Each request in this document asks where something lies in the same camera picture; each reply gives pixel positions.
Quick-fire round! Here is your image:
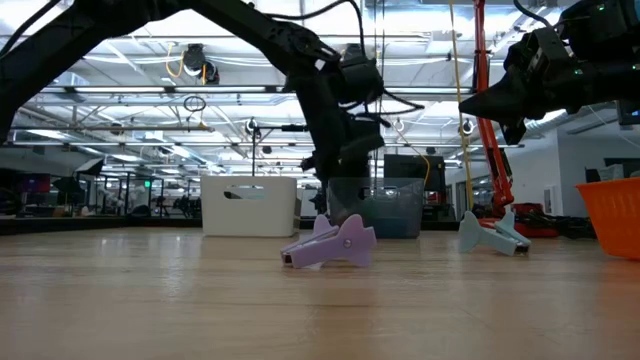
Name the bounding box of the black background screen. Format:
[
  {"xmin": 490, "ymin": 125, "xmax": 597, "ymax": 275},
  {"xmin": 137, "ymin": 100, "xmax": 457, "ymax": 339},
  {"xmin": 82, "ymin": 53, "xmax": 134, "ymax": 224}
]
[{"xmin": 383, "ymin": 154, "xmax": 446, "ymax": 206}]

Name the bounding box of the grey translucent plastic bin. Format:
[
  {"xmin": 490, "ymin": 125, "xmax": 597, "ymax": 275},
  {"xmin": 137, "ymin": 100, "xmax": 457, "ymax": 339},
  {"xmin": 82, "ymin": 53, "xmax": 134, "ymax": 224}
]
[{"xmin": 327, "ymin": 178, "xmax": 426, "ymax": 240}]

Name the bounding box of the black ceiling cable reel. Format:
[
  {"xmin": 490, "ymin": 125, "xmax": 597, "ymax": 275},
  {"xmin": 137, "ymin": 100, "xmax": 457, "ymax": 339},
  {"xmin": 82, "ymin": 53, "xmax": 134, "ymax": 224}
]
[{"xmin": 182, "ymin": 43, "xmax": 221, "ymax": 86}]

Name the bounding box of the white plastic bin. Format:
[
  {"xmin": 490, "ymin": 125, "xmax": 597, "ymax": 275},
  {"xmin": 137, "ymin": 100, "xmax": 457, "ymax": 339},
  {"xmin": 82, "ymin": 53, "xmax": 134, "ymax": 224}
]
[{"xmin": 200, "ymin": 175, "xmax": 300, "ymax": 238}]

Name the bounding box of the hanging black cable loop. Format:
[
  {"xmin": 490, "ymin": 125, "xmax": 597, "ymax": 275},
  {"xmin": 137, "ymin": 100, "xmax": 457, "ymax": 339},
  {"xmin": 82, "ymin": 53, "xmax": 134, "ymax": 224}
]
[{"xmin": 182, "ymin": 95, "xmax": 207, "ymax": 114}]

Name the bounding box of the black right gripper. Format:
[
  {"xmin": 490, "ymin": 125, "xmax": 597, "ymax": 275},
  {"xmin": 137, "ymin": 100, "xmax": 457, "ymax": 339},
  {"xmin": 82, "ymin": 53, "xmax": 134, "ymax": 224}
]
[{"xmin": 458, "ymin": 27, "xmax": 581, "ymax": 146}]

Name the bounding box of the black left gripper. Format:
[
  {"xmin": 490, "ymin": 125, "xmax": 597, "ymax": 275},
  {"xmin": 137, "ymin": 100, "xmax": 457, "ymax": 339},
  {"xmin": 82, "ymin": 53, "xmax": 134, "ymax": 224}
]
[{"xmin": 299, "ymin": 94, "xmax": 385, "ymax": 184}]

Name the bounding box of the orange mesh basket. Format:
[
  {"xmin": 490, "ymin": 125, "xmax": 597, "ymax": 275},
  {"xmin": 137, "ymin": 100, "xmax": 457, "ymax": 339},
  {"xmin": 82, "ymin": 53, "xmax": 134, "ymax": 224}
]
[{"xmin": 574, "ymin": 177, "xmax": 640, "ymax": 261}]

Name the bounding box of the black background rig frame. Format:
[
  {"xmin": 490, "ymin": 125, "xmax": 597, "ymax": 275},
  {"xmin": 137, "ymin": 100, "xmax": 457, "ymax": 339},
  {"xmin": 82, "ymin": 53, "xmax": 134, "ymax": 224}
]
[{"xmin": 251, "ymin": 124, "xmax": 321, "ymax": 179}]

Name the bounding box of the red desk lamp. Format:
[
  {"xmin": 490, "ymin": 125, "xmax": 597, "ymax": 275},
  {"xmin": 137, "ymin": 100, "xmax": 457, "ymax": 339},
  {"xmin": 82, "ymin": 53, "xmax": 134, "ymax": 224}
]
[{"xmin": 472, "ymin": 0, "xmax": 560, "ymax": 239}]

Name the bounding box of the grey binder clip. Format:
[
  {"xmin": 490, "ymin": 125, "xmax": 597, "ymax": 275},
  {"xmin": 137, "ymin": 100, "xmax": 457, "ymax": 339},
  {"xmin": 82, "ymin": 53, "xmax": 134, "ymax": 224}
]
[{"xmin": 458, "ymin": 209, "xmax": 532, "ymax": 257}]

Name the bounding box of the mint green stapler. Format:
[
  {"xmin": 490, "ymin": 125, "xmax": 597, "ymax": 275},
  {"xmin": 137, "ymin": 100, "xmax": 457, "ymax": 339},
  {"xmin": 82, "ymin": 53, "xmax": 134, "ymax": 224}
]
[{"xmin": 234, "ymin": 187, "xmax": 267, "ymax": 201}]

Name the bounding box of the yellow hanging cord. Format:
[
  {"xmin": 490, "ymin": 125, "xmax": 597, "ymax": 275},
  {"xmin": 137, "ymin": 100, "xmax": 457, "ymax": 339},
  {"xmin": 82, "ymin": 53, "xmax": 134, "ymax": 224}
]
[{"xmin": 448, "ymin": 0, "xmax": 474, "ymax": 211}]

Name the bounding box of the black computer monitor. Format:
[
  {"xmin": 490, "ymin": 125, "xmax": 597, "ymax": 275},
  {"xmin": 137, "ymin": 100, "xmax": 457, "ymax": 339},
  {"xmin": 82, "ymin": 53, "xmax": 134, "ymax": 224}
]
[{"xmin": 617, "ymin": 97, "xmax": 640, "ymax": 126}]

